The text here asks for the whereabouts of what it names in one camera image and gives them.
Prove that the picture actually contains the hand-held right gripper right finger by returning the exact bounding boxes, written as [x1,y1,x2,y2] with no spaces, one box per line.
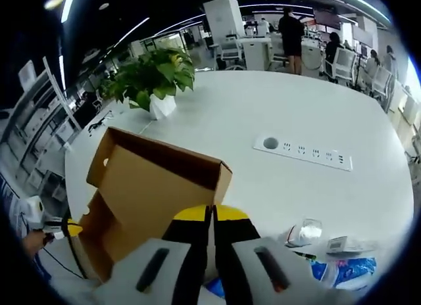
[213,204,317,305]

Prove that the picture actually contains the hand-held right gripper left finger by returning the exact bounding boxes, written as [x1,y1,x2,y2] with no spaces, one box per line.
[111,204,212,305]

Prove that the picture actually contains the blue wet wipes soft pack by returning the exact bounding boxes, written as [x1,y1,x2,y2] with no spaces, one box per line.
[205,278,228,291]

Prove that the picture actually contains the brown cardboard shoe box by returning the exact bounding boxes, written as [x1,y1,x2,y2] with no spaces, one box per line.
[77,126,234,285]

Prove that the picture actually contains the blue floral tissue pack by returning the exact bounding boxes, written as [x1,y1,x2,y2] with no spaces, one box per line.
[310,257,378,291]

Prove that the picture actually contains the person's left hand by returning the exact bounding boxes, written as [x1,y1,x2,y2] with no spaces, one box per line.
[21,231,47,264]

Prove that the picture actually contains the white plastic pouch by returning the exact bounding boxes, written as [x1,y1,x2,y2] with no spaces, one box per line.
[285,218,323,247]

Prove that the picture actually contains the green black packet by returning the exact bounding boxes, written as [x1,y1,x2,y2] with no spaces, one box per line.
[295,250,318,263]

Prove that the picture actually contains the white metal shelf rack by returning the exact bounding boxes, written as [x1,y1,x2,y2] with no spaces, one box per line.
[0,58,83,187]

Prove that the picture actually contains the small white carton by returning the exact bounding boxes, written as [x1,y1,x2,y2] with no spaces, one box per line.
[325,235,376,255]

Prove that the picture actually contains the white table socket panel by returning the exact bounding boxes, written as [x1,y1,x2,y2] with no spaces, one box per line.
[252,132,353,171]

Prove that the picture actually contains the green potted plant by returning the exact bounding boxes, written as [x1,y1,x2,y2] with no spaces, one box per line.
[103,47,195,121]

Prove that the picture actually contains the white office chair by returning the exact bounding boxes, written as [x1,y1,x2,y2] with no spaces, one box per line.
[371,66,394,95]
[328,48,358,84]

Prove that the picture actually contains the white square column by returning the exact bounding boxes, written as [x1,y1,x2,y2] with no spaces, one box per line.
[203,0,246,56]

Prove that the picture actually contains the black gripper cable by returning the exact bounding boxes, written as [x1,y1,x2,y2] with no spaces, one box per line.
[42,216,87,280]

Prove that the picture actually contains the black cables on table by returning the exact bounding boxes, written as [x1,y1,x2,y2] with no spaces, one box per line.
[88,110,112,130]

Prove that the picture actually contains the purple wall monitor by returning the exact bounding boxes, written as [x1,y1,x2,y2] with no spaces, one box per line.
[312,7,341,28]

